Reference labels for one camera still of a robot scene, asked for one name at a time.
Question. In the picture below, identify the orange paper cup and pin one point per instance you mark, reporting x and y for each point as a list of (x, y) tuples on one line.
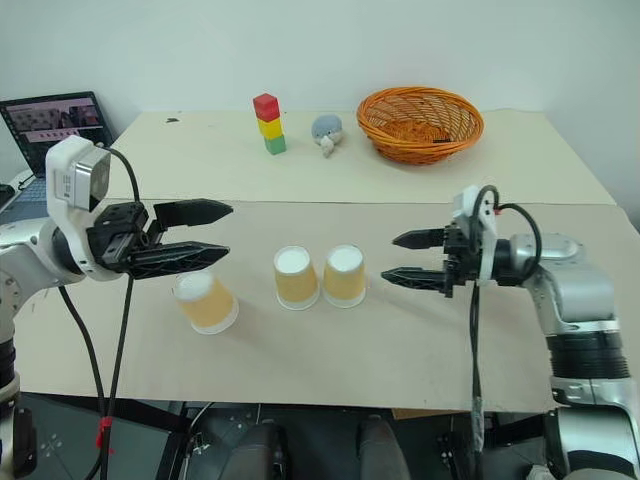
[(344, 277), (207, 305), (296, 280)]

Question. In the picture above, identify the red cube block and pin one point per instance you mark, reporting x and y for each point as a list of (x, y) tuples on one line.
[(265, 106)]

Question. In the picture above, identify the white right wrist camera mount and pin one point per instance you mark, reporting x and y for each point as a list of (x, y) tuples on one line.
[(467, 202)]

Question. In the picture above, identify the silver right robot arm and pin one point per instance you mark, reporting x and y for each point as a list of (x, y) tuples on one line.
[(575, 280)]

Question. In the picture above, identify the grey plush toy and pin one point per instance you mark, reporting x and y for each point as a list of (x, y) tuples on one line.
[(327, 129)]

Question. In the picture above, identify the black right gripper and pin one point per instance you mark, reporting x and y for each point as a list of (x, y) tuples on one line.
[(460, 265)]

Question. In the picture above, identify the open laptop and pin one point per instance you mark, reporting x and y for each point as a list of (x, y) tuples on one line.
[(50, 125)]

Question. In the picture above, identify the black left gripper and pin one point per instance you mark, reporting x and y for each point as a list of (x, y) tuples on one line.
[(116, 235)]

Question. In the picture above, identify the orange wicker basket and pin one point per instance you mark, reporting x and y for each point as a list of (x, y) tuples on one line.
[(400, 145)]

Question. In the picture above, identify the yellow cube block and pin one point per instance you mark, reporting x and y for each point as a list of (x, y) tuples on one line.
[(270, 128)]

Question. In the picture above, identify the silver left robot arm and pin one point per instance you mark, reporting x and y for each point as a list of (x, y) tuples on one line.
[(20, 240)]

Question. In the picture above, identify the green cube block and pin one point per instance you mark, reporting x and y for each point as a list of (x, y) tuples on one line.
[(275, 145)]

